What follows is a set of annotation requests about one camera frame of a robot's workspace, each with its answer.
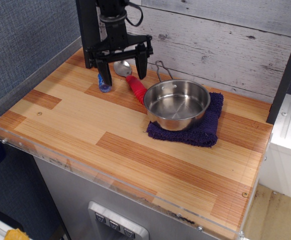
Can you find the silver dispenser button panel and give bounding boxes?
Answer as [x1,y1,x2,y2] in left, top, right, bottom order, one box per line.
[88,201,150,240]

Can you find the silver toy fridge cabinet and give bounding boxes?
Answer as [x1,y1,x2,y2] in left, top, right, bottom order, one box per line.
[32,156,216,240]

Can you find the black vertical post right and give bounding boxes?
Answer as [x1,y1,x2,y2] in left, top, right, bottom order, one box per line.
[266,53,291,125]

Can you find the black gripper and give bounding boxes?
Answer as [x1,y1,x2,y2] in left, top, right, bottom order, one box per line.
[87,14,153,86]

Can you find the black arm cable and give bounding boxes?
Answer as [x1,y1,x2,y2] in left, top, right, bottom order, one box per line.
[124,2,144,28]

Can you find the white metal side unit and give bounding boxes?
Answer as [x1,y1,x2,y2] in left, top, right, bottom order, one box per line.
[258,94,291,198]

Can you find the clear acrylic guard rail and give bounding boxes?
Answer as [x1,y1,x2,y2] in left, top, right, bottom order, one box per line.
[0,39,272,240]

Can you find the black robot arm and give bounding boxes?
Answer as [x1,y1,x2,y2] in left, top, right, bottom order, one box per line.
[86,0,153,86]

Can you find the purple folded cloth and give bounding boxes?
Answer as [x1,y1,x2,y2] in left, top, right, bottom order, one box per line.
[146,92,224,147]

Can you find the stainless steel pot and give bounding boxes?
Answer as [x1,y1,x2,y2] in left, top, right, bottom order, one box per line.
[143,60,211,132]

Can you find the red-handled metal spoon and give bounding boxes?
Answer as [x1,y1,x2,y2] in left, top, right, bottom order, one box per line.
[113,60,147,105]

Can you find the small blue can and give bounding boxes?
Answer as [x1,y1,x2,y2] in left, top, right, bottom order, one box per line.
[97,73,112,93]

